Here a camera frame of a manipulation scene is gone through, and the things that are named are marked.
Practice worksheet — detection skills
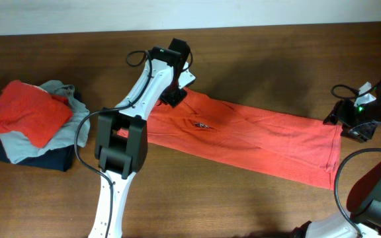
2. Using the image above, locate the red printed t-shirt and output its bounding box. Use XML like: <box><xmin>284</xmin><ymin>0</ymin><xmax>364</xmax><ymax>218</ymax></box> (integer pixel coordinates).
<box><xmin>147</xmin><ymin>90</ymin><xmax>341</xmax><ymax>190</ymax></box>

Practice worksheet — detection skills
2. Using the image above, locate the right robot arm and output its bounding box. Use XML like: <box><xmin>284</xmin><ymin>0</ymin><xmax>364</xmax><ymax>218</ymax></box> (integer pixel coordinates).
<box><xmin>290</xmin><ymin>80</ymin><xmax>381</xmax><ymax>238</ymax></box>

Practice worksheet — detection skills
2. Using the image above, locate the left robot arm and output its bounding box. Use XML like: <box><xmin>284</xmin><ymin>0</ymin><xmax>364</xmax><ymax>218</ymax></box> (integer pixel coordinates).
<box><xmin>89</xmin><ymin>38</ymin><xmax>196</xmax><ymax>237</ymax></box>

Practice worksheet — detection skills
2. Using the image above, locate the folded navy garment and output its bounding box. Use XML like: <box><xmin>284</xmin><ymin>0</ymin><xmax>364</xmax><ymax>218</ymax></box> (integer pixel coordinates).
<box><xmin>0</xmin><ymin>91</ymin><xmax>83</xmax><ymax>173</ymax></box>

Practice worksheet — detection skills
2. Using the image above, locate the folded orange-red garment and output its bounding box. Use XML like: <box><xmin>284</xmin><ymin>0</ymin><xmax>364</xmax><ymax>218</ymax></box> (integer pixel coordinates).
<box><xmin>0</xmin><ymin>80</ymin><xmax>73</xmax><ymax>148</ymax></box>

